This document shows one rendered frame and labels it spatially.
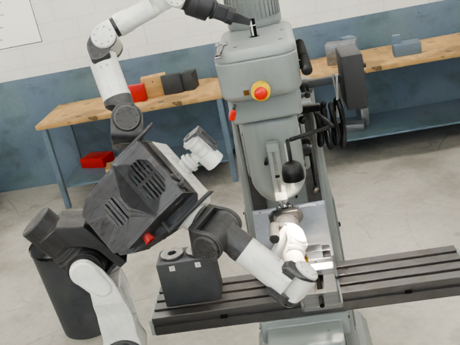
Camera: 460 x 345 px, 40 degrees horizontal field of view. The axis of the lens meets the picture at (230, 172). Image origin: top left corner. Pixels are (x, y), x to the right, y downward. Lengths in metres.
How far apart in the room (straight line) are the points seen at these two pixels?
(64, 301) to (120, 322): 2.04
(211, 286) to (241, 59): 0.94
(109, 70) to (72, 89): 4.81
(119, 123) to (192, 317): 0.89
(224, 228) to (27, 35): 5.21
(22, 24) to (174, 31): 1.53
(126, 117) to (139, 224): 0.33
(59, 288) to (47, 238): 2.12
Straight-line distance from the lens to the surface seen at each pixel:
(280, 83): 1.95
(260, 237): 2.75
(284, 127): 2.13
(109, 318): 2.09
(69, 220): 1.97
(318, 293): 2.29
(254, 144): 2.15
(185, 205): 1.83
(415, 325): 3.76
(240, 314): 2.45
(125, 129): 1.89
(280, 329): 2.45
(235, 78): 1.95
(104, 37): 2.01
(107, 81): 1.98
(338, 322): 2.44
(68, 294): 4.06
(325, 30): 6.42
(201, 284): 2.46
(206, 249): 1.82
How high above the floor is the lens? 2.24
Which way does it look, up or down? 21 degrees down
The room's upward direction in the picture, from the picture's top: 12 degrees counter-clockwise
